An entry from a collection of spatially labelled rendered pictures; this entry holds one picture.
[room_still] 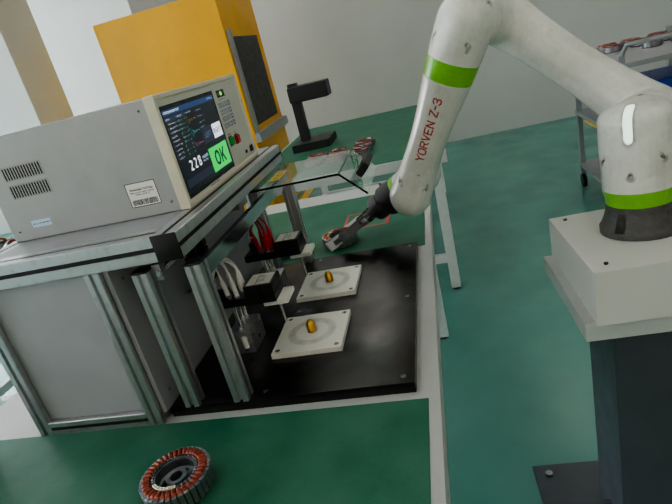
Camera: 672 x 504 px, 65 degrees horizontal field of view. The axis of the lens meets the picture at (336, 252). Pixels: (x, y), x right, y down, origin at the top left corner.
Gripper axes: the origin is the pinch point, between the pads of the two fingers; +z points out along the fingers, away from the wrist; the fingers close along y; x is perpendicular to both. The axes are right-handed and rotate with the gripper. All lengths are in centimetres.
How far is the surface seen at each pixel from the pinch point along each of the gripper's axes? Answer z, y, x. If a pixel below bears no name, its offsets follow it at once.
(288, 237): -12.5, -35.1, 9.9
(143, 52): 187, 220, 211
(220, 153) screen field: -23, -47, 33
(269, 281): -21, -59, 5
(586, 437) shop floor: -18, 8, -100
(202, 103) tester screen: -29, -48, 42
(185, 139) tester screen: -29, -60, 36
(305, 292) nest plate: -7.7, -38.0, -3.3
